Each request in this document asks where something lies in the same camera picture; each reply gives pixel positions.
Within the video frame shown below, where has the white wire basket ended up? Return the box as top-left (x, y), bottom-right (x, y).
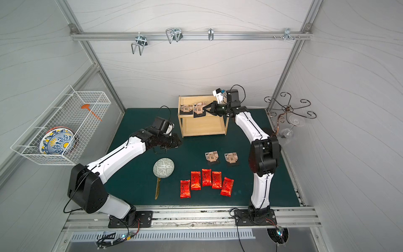
top-left (10, 86), bottom-right (111, 165)

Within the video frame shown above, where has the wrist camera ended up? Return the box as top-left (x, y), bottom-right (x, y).
top-left (213, 88), bottom-right (227, 104)
top-left (152, 117), bottom-right (174, 135)

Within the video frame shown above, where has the blue yellow patterned plate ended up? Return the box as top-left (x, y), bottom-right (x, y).
top-left (39, 127), bottom-right (76, 155)

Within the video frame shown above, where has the orange spatula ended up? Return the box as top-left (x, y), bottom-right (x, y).
top-left (81, 104), bottom-right (102, 121)

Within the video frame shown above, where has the metal double hook left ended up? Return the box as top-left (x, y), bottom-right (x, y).
top-left (131, 33), bottom-right (148, 56)

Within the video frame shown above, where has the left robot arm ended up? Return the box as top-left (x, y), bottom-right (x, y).
top-left (67, 127), bottom-right (182, 222)

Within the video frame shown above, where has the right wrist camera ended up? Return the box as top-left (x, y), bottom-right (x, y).
top-left (213, 88), bottom-right (227, 104)

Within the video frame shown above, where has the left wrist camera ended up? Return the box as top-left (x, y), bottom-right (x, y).
top-left (152, 117), bottom-right (174, 135)

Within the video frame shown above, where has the copper glass holder stand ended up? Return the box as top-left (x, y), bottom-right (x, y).
top-left (264, 91), bottom-right (318, 137)

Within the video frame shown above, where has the clear wine glass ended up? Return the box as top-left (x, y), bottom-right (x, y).
top-left (278, 113), bottom-right (305, 146)

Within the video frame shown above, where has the wooden two-tier shelf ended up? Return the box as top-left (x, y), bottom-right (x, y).
top-left (177, 95), bottom-right (229, 137)

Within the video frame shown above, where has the metal hook right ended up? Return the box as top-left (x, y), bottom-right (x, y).
top-left (273, 28), bottom-right (301, 41)

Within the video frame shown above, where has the floral tea bag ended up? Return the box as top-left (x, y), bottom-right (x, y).
top-left (224, 152), bottom-right (239, 167)
top-left (205, 151), bottom-right (219, 165)
top-left (179, 105), bottom-right (194, 115)
top-left (193, 102), bottom-right (206, 118)

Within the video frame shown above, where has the metal rail bar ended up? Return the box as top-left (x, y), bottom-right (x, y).
top-left (70, 31), bottom-right (313, 42)

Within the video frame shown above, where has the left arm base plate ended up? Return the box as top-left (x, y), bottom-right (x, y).
top-left (108, 211), bottom-right (153, 228)

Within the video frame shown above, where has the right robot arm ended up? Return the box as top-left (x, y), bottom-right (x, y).
top-left (203, 101), bottom-right (281, 219)

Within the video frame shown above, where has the green patterned hand fan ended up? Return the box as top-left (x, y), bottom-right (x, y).
top-left (153, 157), bottom-right (175, 200)

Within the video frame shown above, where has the small metal hook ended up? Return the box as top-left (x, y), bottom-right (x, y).
top-left (208, 28), bottom-right (214, 41)

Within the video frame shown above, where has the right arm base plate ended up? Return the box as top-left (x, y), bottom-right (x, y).
top-left (230, 208), bottom-right (277, 226)

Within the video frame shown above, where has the green table mat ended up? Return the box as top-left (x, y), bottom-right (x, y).
top-left (97, 108), bottom-right (300, 208)

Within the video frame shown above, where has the metal double hook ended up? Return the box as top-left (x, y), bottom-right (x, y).
top-left (165, 28), bottom-right (183, 44)
top-left (131, 33), bottom-right (148, 56)

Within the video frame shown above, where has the metal double hook middle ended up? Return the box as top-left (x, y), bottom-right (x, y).
top-left (165, 28), bottom-right (183, 44)

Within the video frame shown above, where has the red tea bag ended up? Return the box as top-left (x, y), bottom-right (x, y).
top-left (191, 171), bottom-right (202, 191)
top-left (220, 177), bottom-right (234, 197)
top-left (180, 180), bottom-right (191, 198)
top-left (212, 171), bottom-right (222, 190)
top-left (202, 169), bottom-right (212, 187)

